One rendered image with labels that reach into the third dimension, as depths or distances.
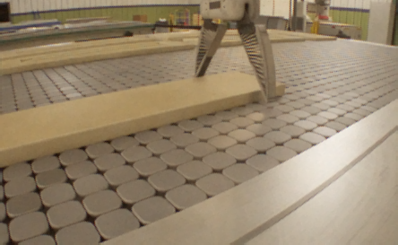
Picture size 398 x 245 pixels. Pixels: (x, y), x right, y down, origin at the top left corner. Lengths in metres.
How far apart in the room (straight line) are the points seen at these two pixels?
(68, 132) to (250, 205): 0.20
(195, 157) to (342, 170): 0.14
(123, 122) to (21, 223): 0.17
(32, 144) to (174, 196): 0.16
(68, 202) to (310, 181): 0.20
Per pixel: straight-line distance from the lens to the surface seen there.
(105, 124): 0.33
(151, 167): 0.28
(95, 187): 0.26
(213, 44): 0.52
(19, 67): 0.88
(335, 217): 0.23
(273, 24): 7.31
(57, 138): 0.32
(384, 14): 9.39
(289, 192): 0.24
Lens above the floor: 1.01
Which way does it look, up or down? 20 degrees down
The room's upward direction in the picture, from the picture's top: straight up
